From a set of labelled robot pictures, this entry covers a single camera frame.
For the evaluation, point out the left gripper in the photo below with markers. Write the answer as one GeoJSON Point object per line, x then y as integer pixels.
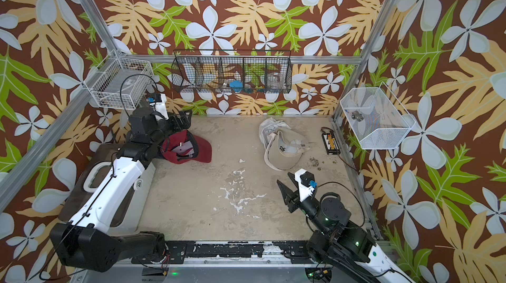
{"type": "Point", "coordinates": [184, 123]}

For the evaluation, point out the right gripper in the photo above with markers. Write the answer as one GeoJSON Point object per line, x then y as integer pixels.
{"type": "Point", "coordinates": [293, 198]}

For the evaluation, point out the maroon baseball cap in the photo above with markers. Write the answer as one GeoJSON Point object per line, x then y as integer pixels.
{"type": "Point", "coordinates": [184, 146]}

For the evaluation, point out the beige baseball cap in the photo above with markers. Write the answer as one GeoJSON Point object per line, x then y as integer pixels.
{"type": "Point", "coordinates": [284, 149]}

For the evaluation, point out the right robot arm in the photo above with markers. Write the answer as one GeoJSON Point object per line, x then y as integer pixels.
{"type": "Point", "coordinates": [336, 240]}

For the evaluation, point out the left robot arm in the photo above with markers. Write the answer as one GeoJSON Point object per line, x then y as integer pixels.
{"type": "Point", "coordinates": [84, 242]}

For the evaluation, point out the white baseball cap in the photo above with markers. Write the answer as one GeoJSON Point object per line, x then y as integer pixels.
{"type": "Point", "coordinates": [268, 127]}

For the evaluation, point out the black orange device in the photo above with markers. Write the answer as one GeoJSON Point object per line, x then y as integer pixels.
{"type": "Point", "coordinates": [330, 143]}

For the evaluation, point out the blue object in basket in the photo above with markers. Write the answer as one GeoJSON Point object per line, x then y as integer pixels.
{"type": "Point", "coordinates": [236, 85]}

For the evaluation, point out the small dark object in basket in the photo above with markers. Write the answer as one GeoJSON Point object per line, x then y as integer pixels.
{"type": "Point", "coordinates": [357, 116]}

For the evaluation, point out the brown lidded storage box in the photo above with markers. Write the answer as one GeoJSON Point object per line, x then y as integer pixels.
{"type": "Point", "coordinates": [116, 210]}

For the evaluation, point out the white mesh basket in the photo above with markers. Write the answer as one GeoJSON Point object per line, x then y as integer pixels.
{"type": "Point", "coordinates": [386, 120]}

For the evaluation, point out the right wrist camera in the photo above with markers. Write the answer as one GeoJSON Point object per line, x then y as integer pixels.
{"type": "Point", "coordinates": [306, 184]}

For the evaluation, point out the black wire basket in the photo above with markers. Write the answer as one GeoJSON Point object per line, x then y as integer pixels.
{"type": "Point", "coordinates": [260, 71]}

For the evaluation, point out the white wire basket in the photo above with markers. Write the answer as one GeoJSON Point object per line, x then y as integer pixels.
{"type": "Point", "coordinates": [120, 82]}

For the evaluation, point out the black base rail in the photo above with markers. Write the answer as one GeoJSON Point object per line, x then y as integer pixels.
{"type": "Point", "coordinates": [181, 252]}

